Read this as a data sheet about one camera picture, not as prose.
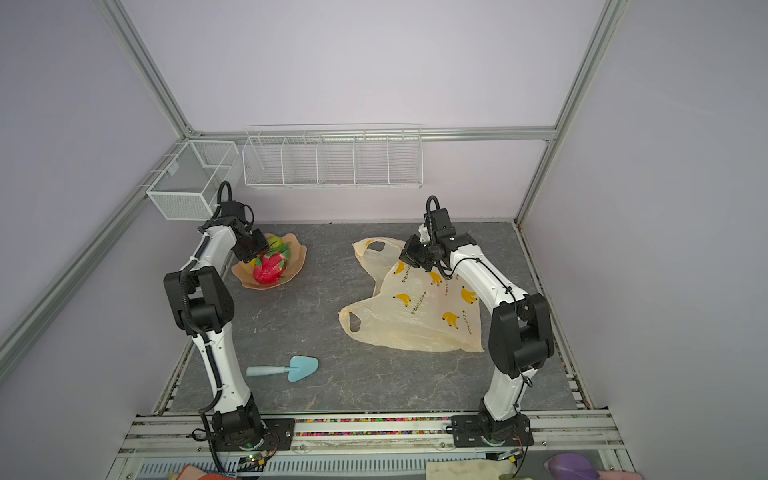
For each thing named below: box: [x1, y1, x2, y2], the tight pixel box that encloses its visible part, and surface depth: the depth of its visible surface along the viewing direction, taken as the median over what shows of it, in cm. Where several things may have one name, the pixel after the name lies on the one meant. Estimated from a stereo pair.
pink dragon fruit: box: [253, 242, 290, 284], surface depth 99 cm
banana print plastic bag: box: [339, 237, 485, 353], surface depth 87 cm
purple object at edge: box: [544, 453, 600, 480], surface depth 70 cm
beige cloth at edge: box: [426, 458, 516, 480], surface depth 70 cm
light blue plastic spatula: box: [246, 356, 319, 382], surface depth 86 cm
